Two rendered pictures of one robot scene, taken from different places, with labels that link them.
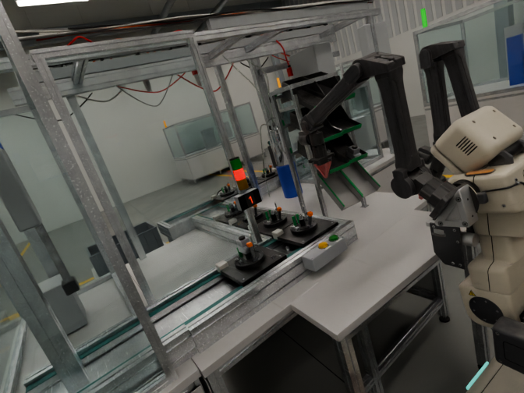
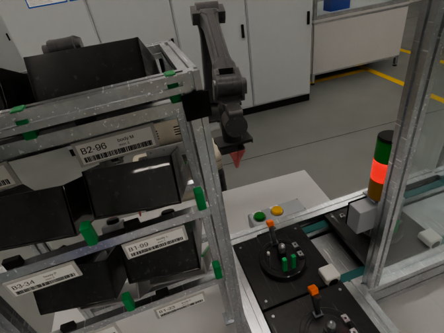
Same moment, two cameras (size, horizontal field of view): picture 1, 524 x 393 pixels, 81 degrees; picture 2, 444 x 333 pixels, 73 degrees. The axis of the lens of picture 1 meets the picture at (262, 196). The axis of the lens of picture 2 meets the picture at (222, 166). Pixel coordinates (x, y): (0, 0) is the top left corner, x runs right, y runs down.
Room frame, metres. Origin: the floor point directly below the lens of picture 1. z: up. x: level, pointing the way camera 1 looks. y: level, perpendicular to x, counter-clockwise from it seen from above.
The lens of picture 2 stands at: (2.02, -0.10, 1.75)
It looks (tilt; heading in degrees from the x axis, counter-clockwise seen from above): 35 degrees down; 199
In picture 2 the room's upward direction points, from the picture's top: 10 degrees counter-clockwise
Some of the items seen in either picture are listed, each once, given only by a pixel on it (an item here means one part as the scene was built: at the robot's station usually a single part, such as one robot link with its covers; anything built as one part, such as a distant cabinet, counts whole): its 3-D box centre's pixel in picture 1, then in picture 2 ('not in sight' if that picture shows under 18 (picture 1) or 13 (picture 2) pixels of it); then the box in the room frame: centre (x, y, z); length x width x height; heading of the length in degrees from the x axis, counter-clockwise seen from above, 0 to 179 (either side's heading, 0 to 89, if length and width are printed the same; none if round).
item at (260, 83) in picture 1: (268, 111); not in sight; (2.78, -0.28, 1.56); 0.09 x 0.04 x 1.39; 121
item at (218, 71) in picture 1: (235, 122); not in sight; (2.60, 0.03, 1.56); 0.04 x 0.04 x 1.39; 31
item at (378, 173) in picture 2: (238, 174); (384, 168); (1.44, 0.07, 1.34); 0.05 x 0.05 x 0.05
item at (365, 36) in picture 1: (383, 91); not in sight; (2.81, -1.34, 1.43); 0.30 x 0.09 x 1.13; 121
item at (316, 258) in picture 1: (324, 252); (277, 217); (1.21, -0.19, 0.93); 0.21 x 0.07 x 0.06; 121
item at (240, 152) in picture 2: (325, 167); (230, 154); (1.30, -0.31, 1.27); 0.07 x 0.07 x 0.09; 31
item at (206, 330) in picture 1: (285, 274); (331, 215); (1.16, 0.01, 0.91); 0.89 x 0.06 x 0.11; 121
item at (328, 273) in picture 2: (302, 221); (281, 252); (1.43, -0.15, 1.01); 0.24 x 0.24 x 0.13; 31
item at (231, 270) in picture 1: (250, 263); (377, 228); (1.26, 0.14, 0.96); 0.24 x 0.24 x 0.02; 31
